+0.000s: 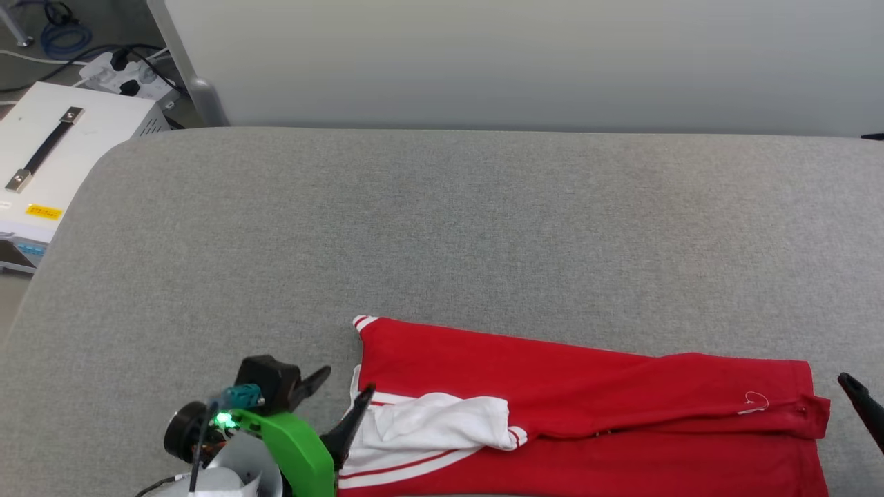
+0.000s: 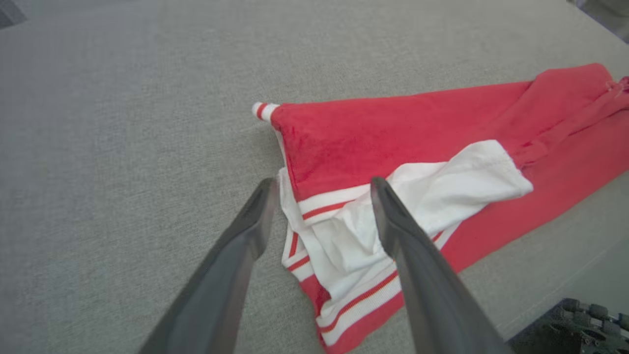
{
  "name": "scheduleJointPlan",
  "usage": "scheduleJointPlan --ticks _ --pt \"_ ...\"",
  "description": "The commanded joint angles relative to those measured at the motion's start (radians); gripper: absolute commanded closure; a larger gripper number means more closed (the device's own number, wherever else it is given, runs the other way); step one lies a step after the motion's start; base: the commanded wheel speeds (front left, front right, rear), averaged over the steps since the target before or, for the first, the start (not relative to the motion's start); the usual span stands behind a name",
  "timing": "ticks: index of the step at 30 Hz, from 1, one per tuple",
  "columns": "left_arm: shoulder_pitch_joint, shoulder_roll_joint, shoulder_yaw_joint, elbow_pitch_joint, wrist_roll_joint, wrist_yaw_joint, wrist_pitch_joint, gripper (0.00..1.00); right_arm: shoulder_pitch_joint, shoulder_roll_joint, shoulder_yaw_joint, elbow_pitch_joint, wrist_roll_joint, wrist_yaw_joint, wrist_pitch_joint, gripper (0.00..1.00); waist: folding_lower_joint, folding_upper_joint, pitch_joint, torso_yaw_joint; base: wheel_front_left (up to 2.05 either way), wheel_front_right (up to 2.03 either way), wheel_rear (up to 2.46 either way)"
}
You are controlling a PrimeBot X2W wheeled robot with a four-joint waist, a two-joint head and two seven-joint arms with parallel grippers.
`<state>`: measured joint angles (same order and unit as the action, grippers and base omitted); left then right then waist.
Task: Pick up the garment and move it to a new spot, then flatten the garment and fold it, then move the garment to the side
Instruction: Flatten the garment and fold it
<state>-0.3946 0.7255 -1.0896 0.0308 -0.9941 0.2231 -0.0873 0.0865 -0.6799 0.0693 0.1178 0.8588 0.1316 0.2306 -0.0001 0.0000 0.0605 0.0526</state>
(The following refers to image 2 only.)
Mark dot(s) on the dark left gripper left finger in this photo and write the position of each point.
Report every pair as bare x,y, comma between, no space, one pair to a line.
221,285

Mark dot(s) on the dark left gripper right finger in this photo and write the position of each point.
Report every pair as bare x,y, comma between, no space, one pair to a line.
432,295

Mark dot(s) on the red and white shirt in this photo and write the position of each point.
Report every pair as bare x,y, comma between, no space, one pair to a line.
368,137

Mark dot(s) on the black knobbed mechanical part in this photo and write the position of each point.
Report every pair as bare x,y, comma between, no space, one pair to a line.
575,332

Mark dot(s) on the grey fabric sofa cushion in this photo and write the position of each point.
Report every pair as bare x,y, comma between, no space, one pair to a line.
123,123

